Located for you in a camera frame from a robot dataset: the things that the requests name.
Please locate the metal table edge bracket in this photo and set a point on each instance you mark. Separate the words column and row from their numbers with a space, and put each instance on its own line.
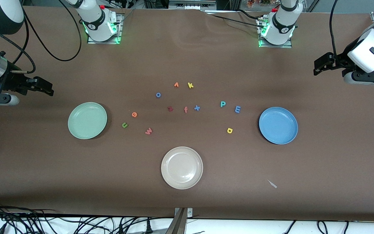
column 182, row 216

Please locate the orange foam letter G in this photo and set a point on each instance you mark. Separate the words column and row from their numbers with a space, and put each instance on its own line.
column 132, row 114

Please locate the blue foam letter E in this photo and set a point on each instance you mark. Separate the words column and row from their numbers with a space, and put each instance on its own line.
column 236, row 109

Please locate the pink foam letter M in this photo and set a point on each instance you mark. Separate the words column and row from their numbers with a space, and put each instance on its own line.
column 148, row 131

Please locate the blue plate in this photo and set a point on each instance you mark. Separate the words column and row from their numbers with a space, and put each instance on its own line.
column 278, row 125

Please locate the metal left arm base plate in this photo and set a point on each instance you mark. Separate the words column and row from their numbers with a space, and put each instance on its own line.
column 287, row 46

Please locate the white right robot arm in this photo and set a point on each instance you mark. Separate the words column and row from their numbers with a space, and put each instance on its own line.
column 96, row 22

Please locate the aluminium frame profile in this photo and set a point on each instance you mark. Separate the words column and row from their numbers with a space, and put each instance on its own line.
column 190, row 5

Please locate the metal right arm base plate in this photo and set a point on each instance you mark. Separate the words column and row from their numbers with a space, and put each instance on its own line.
column 119, row 29

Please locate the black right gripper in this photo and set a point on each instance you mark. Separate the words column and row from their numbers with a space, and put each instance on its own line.
column 12, row 81

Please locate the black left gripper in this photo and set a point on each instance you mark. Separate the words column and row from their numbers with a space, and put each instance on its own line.
column 340, row 61

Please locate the light green plate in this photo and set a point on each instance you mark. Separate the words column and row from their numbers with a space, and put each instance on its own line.
column 86, row 121

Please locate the green foam letter U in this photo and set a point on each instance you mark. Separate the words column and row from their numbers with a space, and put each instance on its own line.
column 123, row 125

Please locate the small white paper scrap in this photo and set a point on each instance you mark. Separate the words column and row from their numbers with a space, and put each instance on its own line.
column 272, row 184

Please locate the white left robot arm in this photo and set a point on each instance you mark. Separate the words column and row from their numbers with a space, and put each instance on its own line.
column 281, row 26

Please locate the blue foam letter X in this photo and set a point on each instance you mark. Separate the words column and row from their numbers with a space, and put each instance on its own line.
column 197, row 108

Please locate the beige plate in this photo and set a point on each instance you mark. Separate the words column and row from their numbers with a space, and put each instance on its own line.
column 182, row 168

